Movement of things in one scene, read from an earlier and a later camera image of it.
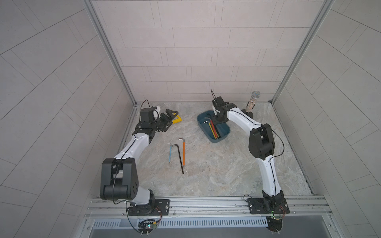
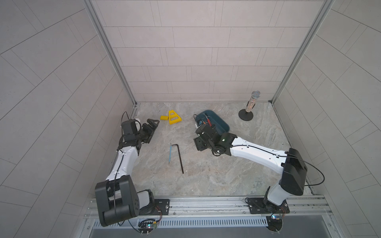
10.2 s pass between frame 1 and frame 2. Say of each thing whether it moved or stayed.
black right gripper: moved
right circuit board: stayed
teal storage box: stayed
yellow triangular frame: stayed
